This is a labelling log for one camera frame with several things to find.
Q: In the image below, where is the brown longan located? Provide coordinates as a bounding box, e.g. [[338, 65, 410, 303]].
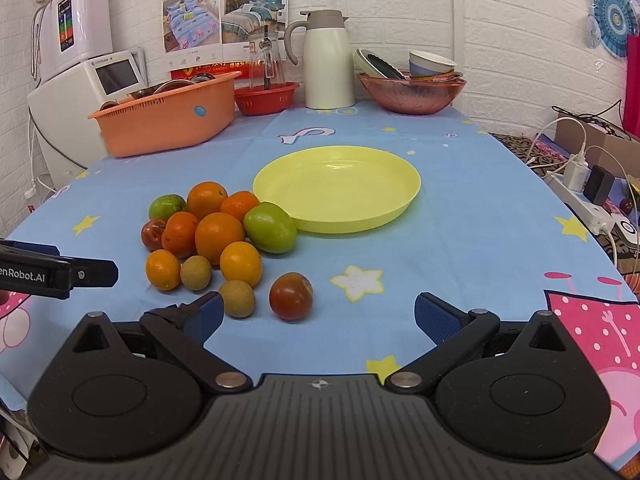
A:
[[180, 256, 213, 292], [218, 280, 256, 318]]

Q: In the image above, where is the brown longan front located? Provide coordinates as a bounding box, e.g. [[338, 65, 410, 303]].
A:
[[218, 280, 256, 318]]

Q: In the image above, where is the small yellow-orange citrus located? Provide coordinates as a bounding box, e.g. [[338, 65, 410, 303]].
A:
[[145, 249, 180, 292]]

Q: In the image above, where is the yellow-orange citrus front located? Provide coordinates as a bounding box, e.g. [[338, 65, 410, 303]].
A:
[[219, 242, 262, 287]]

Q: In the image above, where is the tangerine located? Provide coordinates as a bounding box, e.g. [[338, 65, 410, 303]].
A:
[[219, 191, 260, 222], [162, 211, 198, 259]]

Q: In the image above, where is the small green fruit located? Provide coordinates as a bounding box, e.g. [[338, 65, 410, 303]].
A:
[[148, 194, 186, 221]]

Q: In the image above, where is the large orange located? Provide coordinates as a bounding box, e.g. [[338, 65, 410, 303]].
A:
[[194, 212, 245, 266]]

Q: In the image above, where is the large green mango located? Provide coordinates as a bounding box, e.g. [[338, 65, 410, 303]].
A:
[[243, 202, 297, 255]]

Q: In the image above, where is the white countertop appliance with screen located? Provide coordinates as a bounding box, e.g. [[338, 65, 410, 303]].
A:
[[27, 48, 148, 188]]

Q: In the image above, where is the blue cartoon tablecloth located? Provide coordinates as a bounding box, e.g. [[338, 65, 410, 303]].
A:
[[1, 103, 639, 467]]

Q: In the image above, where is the white power strip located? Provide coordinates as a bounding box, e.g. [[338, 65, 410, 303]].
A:
[[544, 174, 639, 249]]

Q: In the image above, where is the yellow plastic plate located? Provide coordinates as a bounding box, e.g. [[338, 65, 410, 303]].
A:
[[253, 145, 421, 234]]

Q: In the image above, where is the orange plastic basket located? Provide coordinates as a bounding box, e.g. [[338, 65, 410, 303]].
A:
[[89, 72, 240, 158]]

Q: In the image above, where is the cardboard box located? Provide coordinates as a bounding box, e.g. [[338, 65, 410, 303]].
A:
[[554, 120, 640, 178]]

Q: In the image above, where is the small red plastic basket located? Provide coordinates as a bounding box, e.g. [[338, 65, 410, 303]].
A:
[[234, 82, 299, 116]]

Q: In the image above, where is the pink glass bowl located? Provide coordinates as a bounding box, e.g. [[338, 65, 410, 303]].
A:
[[358, 74, 466, 115]]

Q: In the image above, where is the white water purifier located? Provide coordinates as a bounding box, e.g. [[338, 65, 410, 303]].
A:
[[34, 0, 113, 82]]

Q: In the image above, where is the white blue ceramic bowl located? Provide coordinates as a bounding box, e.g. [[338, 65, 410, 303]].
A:
[[409, 50, 457, 77]]

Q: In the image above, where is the glass pitcher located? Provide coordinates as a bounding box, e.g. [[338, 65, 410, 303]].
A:
[[248, 25, 285, 90]]

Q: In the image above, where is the tilted dish in bowl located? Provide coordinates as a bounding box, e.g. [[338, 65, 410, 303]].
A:
[[354, 49, 406, 80]]

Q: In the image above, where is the white thermos jug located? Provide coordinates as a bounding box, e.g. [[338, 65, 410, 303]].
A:
[[284, 9, 355, 110]]

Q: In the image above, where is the blue paper fan decoration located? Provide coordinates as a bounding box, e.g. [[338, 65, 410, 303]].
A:
[[586, 0, 639, 60]]

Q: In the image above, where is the wall calendar poster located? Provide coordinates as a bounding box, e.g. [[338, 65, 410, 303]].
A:
[[160, 0, 288, 78]]

